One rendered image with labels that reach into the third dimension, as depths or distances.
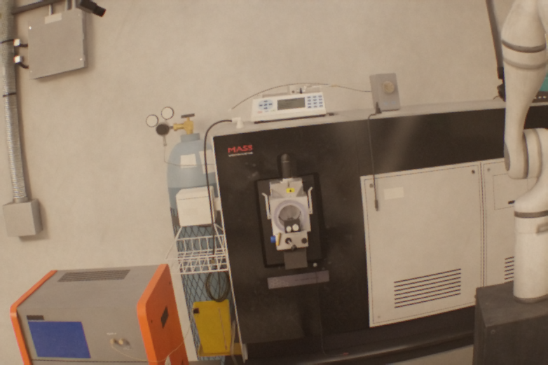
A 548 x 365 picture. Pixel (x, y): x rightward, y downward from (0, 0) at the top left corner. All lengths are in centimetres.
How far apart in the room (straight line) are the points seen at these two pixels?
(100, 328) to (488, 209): 123
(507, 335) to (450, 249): 94
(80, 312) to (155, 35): 189
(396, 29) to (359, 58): 25
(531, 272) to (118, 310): 87
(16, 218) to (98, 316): 181
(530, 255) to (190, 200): 137
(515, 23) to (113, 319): 103
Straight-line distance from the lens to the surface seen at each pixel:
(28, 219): 321
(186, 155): 275
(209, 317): 208
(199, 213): 228
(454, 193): 204
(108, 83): 317
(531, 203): 120
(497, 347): 119
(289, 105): 229
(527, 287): 124
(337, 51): 311
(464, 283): 212
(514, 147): 117
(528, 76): 110
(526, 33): 108
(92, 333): 150
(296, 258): 193
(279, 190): 189
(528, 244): 122
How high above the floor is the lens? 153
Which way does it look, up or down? 6 degrees down
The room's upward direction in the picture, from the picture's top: 7 degrees counter-clockwise
